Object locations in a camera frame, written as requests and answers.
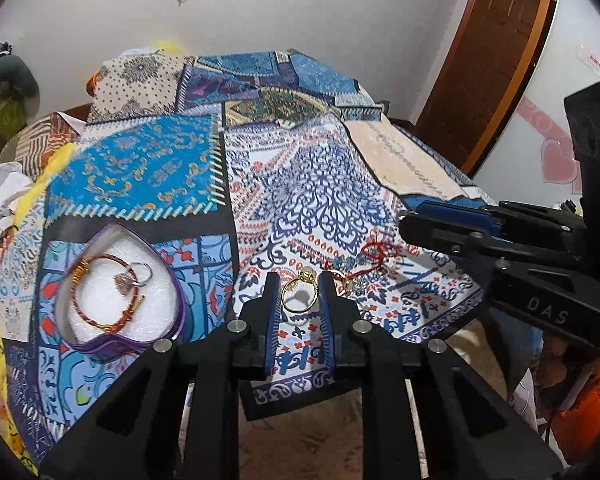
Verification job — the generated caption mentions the brown wooden door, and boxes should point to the brown wooden door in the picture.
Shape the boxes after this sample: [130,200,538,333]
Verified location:
[414,0,564,177]

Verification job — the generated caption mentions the orange cloth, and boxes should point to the orange cloth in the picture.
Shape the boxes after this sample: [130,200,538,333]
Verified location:
[547,355,600,463]

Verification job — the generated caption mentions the dark clothes pile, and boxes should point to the dark clothes pile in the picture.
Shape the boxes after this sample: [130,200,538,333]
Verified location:
[0,37,42,113]

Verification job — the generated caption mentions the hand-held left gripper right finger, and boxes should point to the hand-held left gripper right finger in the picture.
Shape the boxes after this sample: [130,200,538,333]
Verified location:
[318,271,565,480]

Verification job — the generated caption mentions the white crumpled cloth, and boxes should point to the white crumpled cloth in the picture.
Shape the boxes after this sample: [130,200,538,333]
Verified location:
[0,161,37,238]

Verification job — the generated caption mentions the blue bead bracelet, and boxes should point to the blue bead bracelet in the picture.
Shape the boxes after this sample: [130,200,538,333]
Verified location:
[327,255,371,273]

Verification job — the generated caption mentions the yellow cloth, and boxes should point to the yellow cloth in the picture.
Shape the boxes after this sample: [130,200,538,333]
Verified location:
[10,142,78,226]

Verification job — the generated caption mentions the silver ring with pink stone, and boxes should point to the silver ring with pink stone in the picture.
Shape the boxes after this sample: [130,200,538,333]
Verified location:
[112,261,154,292]

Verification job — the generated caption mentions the gold ring with pale stone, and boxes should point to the gold ring with pale stone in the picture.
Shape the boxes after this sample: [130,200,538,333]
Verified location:
[281,268,321,312]

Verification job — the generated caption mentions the blue patchwork printed blanket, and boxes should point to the blue patchwork printed blanket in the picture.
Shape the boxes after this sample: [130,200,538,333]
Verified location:
[0,49,487,468]

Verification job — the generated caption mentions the pink heart wall stickers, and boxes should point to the pink heart wall stickers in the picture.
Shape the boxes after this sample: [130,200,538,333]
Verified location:
[522,96,583,194]

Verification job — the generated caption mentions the purple heart-shaped jewelry box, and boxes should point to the purple heart-shaped jewelry box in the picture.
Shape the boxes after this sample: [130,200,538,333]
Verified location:
[55,222,187,363]

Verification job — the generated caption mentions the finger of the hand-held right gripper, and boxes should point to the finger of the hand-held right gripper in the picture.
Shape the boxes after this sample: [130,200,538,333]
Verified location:
[413,199,588,242]
[398,212,600,352]

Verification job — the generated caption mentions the plain gold ring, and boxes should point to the plain gold ring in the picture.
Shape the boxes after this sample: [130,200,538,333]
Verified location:
[328,269,353,297]

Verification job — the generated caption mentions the brown patterned cloth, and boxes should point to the brown patterned cloth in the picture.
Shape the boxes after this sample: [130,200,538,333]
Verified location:
[16,111,83,177]

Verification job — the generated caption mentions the red and gold twisted bracelet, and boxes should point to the red and gold twisted bracelet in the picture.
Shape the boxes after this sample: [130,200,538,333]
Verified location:
[71,254,146,334]

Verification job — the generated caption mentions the red string bracelet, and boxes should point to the red string bracelet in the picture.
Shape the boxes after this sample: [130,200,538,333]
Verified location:
[345,232,406,281]

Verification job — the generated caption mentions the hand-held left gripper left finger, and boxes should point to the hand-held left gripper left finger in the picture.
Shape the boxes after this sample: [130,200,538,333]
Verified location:
[40,272,281,480]

